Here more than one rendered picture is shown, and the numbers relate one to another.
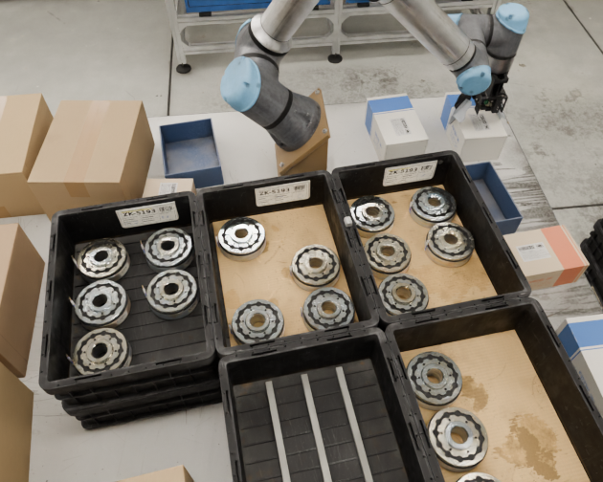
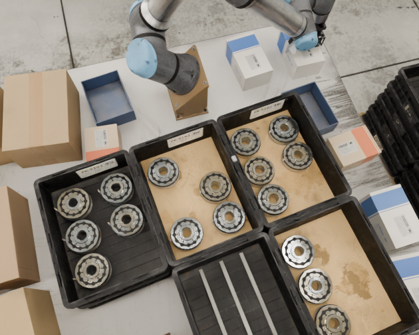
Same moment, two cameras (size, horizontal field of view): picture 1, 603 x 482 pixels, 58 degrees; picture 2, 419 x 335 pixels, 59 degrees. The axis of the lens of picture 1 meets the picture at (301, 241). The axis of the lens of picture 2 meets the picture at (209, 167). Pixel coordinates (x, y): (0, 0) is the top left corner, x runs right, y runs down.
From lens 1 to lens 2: 0.35 m
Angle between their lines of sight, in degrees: 17
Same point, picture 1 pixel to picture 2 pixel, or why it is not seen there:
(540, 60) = not seen: outside the picture
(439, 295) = (294, 193)
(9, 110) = not seen: outside the picture
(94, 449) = (98, 318)
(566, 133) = (354, 14)
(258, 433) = (200, 302)
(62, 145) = (18, 117)
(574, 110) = not seen: outside the picture
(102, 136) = (45, 104)
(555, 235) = (360, 133)
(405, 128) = (256, 63)
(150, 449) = (132, 312)
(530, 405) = (353, 256)
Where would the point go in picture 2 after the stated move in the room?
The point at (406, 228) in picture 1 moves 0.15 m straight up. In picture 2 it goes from (268, 147) to (276, 127)
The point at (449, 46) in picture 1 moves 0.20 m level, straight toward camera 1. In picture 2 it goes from (290, 26) to (286, 82)
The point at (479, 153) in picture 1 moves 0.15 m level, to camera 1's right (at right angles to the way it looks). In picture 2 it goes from (306, 72) to (340, 68)
